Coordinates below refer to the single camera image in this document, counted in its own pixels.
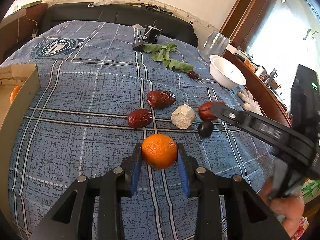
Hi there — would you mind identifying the large red date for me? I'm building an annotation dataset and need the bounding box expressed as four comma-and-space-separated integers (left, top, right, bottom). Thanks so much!
198, 101, 225, 121

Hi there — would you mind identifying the orange tangerine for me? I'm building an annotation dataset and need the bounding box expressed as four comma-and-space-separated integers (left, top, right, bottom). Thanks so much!
142, 134, 177, 170

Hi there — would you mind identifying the white foam chunk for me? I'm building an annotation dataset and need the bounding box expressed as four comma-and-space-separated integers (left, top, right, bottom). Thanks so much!
171, 105, 196, 129

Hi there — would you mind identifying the right hand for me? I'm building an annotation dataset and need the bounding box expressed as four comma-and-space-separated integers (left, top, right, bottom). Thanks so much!
258, 177, 305, 237

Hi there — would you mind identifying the white glove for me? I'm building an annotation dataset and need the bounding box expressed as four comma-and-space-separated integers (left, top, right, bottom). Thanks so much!
237, 89, 263, 115

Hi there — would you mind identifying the dark plum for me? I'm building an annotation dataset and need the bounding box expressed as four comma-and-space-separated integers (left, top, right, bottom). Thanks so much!
197, 120, 214, 138

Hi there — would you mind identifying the white bowl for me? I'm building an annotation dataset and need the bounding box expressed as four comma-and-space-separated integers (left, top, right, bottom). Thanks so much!
209, 55, 246, 89

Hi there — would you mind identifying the small dark date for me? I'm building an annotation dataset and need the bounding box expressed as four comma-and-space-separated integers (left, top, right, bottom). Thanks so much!
188, 71, 199, 80

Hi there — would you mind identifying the red date lower left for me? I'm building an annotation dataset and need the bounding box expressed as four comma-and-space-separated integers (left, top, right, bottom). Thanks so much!
127, 109, 153, 128

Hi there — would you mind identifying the clear plastic container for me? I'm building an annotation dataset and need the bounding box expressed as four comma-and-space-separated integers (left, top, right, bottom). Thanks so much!
200, 31, 230, 61

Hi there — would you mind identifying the red date upper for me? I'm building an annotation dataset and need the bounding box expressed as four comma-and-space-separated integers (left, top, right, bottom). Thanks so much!
146, 90, 176, 109

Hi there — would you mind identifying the blue plaid tablecloth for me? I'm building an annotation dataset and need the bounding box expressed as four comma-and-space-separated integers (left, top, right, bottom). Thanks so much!
3, 21, 273, 239

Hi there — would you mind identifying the green leafy vegetable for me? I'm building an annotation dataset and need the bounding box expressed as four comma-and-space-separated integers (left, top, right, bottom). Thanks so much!
143, 42, 194, 73

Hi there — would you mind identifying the orange tangerine tray corner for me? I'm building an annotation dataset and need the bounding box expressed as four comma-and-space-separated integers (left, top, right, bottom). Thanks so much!
9, 85, 22, 103

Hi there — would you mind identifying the black leather sofa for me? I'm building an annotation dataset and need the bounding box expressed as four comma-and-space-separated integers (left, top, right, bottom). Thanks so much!
38, 2, 199, 47

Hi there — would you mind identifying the brown cardboard tray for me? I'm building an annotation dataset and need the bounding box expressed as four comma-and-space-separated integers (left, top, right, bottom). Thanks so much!
0, 63, 40, 225

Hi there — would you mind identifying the black small device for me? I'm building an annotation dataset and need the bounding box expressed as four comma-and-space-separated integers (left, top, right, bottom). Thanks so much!
142, 20, 163, 44

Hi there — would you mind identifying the black clip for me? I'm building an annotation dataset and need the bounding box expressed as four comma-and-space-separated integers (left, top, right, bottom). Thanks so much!
132, 41, 145, 52

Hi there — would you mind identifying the brown armchair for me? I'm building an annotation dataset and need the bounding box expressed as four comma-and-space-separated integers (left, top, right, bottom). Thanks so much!
1, 3, 48, 63

